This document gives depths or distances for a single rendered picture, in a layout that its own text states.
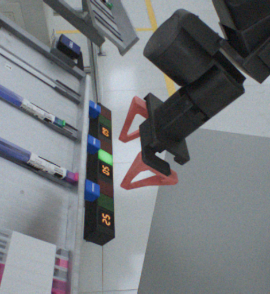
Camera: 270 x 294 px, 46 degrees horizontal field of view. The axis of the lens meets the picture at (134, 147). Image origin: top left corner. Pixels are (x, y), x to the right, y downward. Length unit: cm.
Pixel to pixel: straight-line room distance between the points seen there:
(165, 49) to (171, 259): 36
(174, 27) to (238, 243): 40
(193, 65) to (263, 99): 170
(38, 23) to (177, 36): 66
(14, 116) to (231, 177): 45
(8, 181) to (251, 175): 49
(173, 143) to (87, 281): 87
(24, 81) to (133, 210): 87
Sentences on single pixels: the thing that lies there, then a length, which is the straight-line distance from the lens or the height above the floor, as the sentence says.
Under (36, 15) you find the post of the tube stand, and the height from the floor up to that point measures 77.
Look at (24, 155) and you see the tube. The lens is 48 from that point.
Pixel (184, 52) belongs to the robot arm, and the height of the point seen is 95.
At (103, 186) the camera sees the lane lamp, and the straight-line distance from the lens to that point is 58.
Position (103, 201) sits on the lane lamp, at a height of 66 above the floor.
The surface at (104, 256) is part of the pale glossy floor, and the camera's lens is 126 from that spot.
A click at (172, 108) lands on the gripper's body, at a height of 87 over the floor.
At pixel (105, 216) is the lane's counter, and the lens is 55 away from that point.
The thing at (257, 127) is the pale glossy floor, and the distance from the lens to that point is 183.
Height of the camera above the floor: 112
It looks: 44 degrees down
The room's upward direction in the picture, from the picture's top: straight up
